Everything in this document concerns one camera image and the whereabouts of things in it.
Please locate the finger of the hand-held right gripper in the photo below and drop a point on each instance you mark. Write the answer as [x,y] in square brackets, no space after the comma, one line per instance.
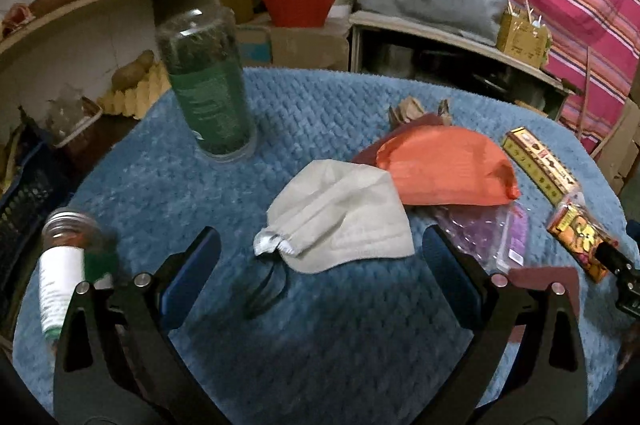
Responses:
[622,270]

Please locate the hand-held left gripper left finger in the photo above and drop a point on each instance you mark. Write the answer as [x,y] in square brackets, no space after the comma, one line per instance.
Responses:
[192,280]

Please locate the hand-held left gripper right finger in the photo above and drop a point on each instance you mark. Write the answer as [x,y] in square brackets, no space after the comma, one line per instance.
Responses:
[452,285]

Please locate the small orange snack packet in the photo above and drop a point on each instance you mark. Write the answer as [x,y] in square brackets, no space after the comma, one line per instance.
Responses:
[580,235]

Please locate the dark red card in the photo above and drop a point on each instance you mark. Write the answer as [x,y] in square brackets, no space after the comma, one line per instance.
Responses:
[537,277]

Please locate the grey face mask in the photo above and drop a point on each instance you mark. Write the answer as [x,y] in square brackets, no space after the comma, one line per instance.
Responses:
[340,215]

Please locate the brown paper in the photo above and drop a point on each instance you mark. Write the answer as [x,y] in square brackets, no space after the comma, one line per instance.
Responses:
[412,111]

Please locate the purple clear packet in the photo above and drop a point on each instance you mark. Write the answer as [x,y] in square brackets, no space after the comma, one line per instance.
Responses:
[485,230]

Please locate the leaning cardboard sheets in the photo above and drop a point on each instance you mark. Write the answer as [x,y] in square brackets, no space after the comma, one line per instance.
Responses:
[625,145]

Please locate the small spice jar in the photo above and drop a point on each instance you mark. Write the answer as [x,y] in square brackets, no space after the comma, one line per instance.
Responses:
[60,275]

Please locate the yellow patterned box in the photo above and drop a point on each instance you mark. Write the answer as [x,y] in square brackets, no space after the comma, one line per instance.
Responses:
[540,165]

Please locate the blue textured blanket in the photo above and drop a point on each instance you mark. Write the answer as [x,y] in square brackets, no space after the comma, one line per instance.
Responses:
[325,345]

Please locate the black plastic crate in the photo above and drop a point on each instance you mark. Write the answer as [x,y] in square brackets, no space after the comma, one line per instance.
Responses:
[25,215]

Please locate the tall green glass jar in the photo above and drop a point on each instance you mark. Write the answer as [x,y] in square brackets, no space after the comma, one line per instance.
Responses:
[210,95]

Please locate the yellow egg tray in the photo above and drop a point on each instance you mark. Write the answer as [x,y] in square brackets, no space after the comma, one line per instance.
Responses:
[140,97]

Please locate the small clear plastic tub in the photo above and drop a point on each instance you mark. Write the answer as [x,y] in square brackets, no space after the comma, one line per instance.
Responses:
[75,120]

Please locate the potato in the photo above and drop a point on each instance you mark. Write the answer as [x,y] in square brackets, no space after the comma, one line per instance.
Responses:
[130,72]

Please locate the brown cardboard box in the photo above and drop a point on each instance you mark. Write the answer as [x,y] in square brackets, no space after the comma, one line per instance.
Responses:
[300,47]

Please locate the low wooden cabinet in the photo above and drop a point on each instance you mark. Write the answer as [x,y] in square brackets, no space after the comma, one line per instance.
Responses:
[400,25]

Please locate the wooden shelf unit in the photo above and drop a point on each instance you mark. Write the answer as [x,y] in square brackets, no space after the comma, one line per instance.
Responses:
[100,0]

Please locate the red round basket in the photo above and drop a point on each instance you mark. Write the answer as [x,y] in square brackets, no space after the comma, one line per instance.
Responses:
[300,5]

